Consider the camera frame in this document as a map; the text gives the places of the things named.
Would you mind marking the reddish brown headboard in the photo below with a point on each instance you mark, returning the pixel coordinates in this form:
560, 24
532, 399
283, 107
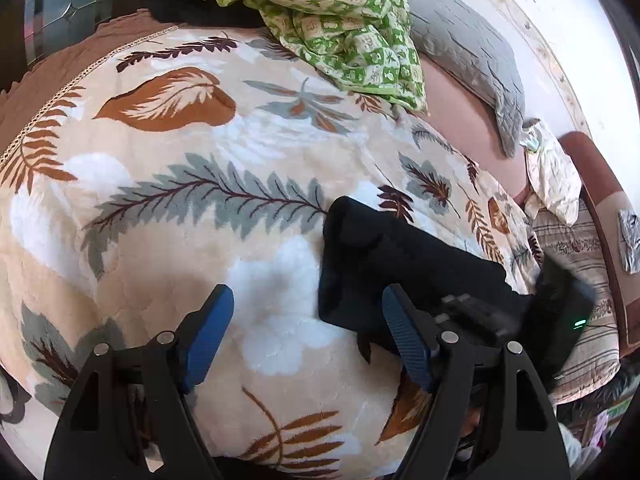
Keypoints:
605, 197

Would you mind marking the green checkered quilt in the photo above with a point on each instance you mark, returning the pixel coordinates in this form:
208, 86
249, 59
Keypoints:
361, 45

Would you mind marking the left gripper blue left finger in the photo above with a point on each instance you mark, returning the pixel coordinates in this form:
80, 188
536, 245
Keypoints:
200, 334

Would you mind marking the cream patterned pillow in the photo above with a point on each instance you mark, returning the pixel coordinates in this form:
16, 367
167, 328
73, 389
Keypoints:
554, 182

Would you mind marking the striped brown bed cover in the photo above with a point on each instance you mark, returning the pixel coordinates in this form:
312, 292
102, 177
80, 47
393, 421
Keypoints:
596, 357

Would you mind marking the pink mattress sheet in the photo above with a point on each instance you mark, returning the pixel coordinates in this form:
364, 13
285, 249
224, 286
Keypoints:
469, 124

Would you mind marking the black pants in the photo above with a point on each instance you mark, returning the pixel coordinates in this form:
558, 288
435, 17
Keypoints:
365, 250

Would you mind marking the grey cloth on headboard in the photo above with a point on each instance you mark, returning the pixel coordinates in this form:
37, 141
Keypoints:
629, 240

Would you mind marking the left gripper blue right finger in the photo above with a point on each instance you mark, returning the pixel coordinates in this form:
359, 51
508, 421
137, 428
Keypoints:
415, 334

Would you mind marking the black camera box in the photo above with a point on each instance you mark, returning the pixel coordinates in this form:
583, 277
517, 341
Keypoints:
566, 303

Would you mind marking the grey quilted pillow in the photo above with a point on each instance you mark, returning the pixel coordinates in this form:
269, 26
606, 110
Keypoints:
466, 46

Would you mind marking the beige leaf pattern blanket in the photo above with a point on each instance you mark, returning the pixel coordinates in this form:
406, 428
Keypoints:
139, 171

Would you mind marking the stained glass wooden door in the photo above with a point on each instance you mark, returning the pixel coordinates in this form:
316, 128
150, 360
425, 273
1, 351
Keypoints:
33, 29

